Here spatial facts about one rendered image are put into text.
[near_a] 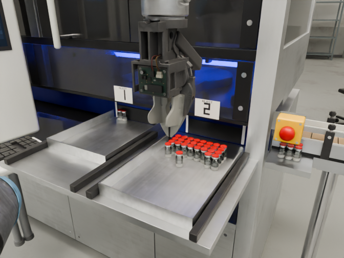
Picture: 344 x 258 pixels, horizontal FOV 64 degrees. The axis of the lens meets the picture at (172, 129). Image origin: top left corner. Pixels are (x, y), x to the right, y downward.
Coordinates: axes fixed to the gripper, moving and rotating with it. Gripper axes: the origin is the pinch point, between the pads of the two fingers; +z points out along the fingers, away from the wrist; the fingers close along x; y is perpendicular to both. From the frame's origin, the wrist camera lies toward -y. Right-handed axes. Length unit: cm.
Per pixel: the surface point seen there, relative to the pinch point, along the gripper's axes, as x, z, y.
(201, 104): -8.9, 6.3, -35.5
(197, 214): 6.0, 18.9, -0.7
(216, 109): -3.6, 7.3, -35.5
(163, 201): -4.4, 21.4, -3.6
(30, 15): -87, -20, -36
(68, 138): -53, 21, -18
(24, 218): -97, 77, -17
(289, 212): 21, 110, -133
